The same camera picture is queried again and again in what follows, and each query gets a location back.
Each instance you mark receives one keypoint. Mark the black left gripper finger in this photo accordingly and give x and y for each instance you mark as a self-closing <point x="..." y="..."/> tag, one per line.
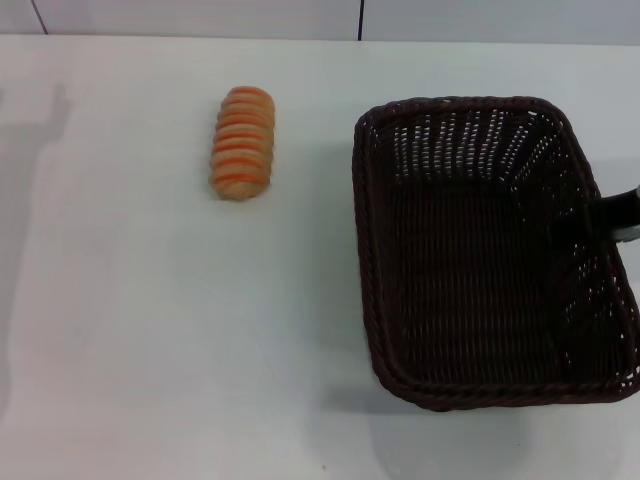
<point x="620" y="210"/>

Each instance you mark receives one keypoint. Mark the dark brown woven basket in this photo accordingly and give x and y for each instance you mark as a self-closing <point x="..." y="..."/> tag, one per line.
<point x="465" y="300"/>

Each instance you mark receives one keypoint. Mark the orange striped bread loaf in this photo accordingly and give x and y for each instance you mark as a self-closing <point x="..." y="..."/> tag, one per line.
<point x="242" y="145"/>

